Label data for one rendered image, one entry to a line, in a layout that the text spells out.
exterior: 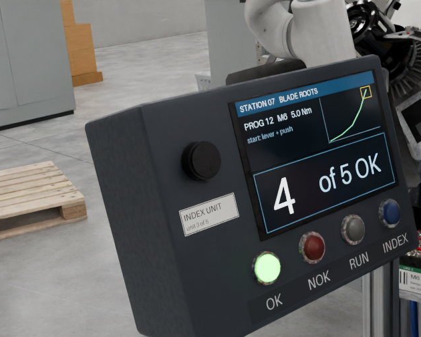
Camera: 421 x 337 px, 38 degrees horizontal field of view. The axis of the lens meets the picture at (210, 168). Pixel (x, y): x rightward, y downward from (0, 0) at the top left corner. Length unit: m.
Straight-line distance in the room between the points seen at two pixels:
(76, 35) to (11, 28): 2.69
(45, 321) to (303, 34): 2.03
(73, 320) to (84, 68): 7.01
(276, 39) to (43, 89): 5.96
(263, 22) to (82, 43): 8.43
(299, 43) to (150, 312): 0.63
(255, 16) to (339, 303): 1.82
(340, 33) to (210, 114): 0.58
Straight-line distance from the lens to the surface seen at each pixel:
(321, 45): 1.01
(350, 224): 0.53
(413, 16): 1.65
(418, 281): 1.05
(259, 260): 0.47
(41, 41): 6.90
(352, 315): 2.57
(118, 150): 0.47
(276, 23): 1.06
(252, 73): 1.43
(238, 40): 4.08
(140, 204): 0.46
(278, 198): 0.49
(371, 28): 1.26
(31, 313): 2.86
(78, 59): 9.38
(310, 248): 0.50
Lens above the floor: 1.33
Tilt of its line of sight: 17 degrees down
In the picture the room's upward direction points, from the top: 5 degrees counter-clockwise
